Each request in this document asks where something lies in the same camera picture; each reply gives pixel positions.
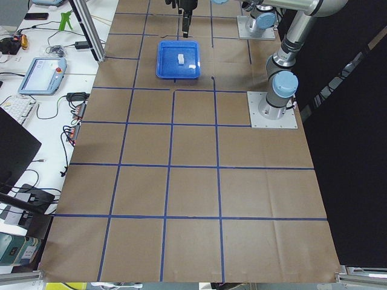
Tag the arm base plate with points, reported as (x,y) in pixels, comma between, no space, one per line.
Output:
(264,116)
(260,28)

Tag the blue plastic tray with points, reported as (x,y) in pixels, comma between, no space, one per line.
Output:
(167,66)

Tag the black power adapter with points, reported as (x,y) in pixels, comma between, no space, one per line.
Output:
(82,45)

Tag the black monitor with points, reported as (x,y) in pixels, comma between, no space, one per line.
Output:
(18,148)

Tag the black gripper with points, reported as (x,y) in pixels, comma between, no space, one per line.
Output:
(188,3)

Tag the white keyboard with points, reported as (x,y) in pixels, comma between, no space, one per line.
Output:
(21,108)

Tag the green handled grabber tool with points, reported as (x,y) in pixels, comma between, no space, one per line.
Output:
(65,21)

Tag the aluminium frame post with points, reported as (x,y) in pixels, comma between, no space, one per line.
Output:
(86,23)

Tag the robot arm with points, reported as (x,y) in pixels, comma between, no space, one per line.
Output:
(283,83)
(255,8)

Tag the teach pendant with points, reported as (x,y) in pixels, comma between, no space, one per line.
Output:
(43,76)

